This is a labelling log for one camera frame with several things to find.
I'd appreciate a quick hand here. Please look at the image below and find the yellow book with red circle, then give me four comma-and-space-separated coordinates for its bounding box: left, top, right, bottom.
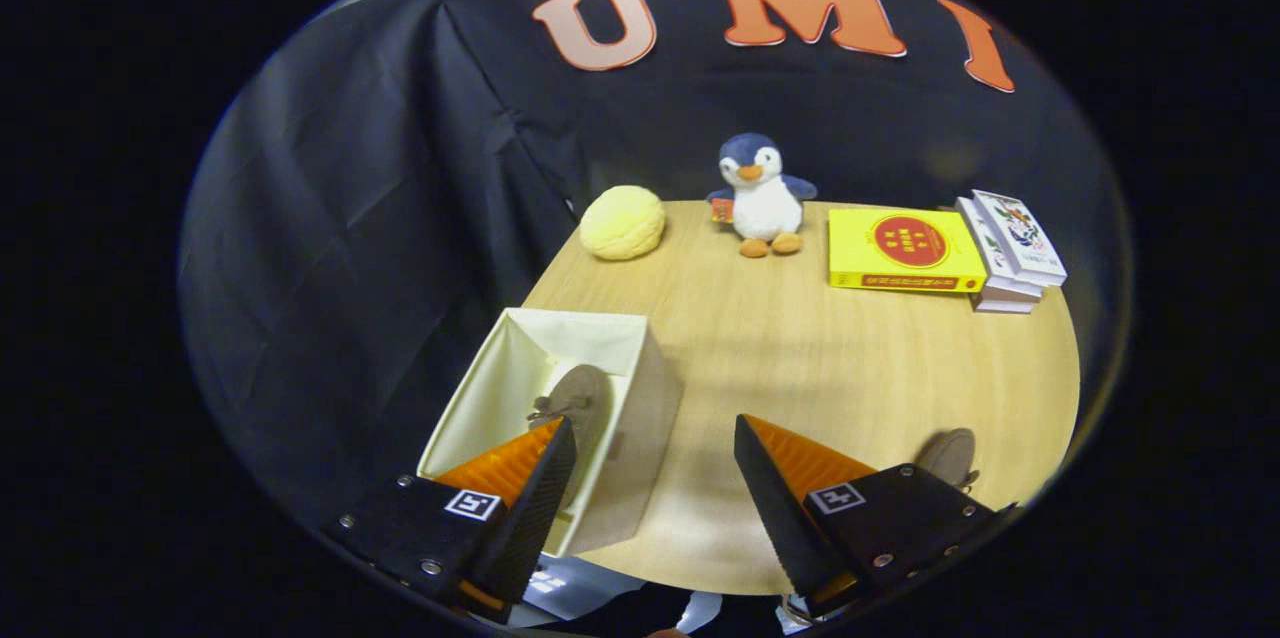
827, 207, 989, 295

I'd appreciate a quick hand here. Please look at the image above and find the black backdrop cloth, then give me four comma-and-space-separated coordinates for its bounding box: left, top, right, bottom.
180, 0, 1133, 519

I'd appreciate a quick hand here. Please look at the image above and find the beige fabric storage box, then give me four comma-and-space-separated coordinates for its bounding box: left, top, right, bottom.
415, 307, 685, 560

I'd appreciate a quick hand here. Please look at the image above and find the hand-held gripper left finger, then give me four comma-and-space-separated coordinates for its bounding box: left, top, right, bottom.
322, 416, 579, 625

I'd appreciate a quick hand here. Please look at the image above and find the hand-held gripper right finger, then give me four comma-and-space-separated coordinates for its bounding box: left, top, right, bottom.
732, 413, 1018, 618

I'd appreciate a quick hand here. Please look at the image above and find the yellow plush ball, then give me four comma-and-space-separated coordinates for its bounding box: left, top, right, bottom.
579, 184, 668, 263

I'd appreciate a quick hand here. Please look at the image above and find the penguin plush toy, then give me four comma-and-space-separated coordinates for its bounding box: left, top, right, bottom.
705, 132, 819, 260

